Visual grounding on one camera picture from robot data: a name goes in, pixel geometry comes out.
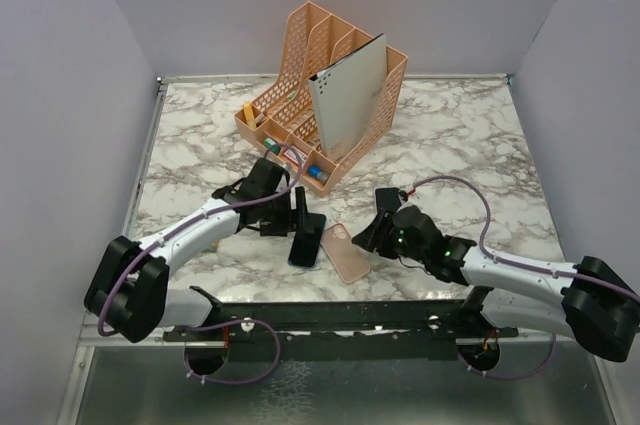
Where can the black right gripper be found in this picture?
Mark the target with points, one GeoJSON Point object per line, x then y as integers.
{"type": "Point", "coordinates": [371, 238]}

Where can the red white staples box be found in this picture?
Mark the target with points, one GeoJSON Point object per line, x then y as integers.
{"type": "Point", "coordinates": [294, 155]}

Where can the blue grey round stamp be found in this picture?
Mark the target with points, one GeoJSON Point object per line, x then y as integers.
{"type": "Point", "coordinates": [318, 174]}

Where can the black smartphone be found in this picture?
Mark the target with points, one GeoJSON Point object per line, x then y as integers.
{"type": "Point", "coordinates": [388, 199]}

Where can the blue-edged smartphone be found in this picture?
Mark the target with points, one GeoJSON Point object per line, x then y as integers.
{"type": "Point", "coordinates": [305, 247]}

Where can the grey folder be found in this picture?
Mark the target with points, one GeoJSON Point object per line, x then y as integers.
{"type": "Point", "coordinates": [344, 95]}

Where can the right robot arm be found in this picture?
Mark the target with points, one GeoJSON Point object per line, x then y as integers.
{"type": "Point", "coordinates": [588, 302]}

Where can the green stamp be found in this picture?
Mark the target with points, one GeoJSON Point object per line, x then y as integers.
{"type": "Point", "coordinates": [272, 145]}

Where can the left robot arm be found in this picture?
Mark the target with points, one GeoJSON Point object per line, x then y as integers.
{"type": "Point", "coordinates": [130, 294]}

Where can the peach plastic desk organizer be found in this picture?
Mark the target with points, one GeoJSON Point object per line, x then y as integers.
{"type": "Point", "coordinates": [315, 39]}

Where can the yellow item in organizer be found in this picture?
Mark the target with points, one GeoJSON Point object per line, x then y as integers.
{"type": "Point", "coordinates": [250, 117]}

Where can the pink phone case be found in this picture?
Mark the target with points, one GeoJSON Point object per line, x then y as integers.
{"type": "Point", "coordinates": [348, 261]}

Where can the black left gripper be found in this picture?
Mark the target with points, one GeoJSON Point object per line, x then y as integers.
{"type": "Point", "coordinates": [281, 227]}

